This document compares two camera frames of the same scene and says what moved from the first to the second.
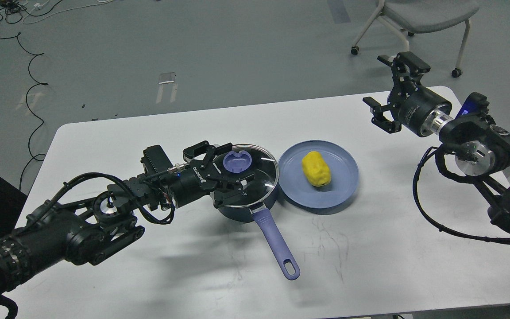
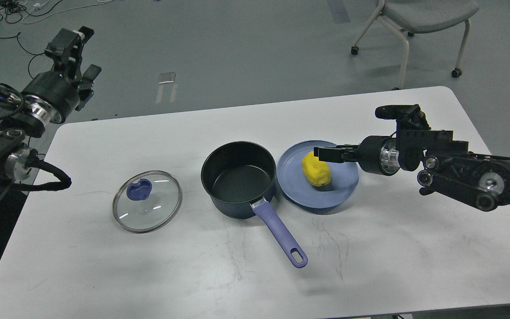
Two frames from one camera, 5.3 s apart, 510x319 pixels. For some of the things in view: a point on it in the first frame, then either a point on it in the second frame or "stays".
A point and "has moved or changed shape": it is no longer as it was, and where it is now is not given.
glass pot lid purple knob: (237, 161) has moved or changed shape
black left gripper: (200, 178) → (51, 96)
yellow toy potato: (315, 169) stays
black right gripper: (410, 103) → (376, 154)
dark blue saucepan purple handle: (290, 267) → (238, 175)
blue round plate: (344, 175) stays
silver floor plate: (167, 78) stays
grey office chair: (415, 16) stays
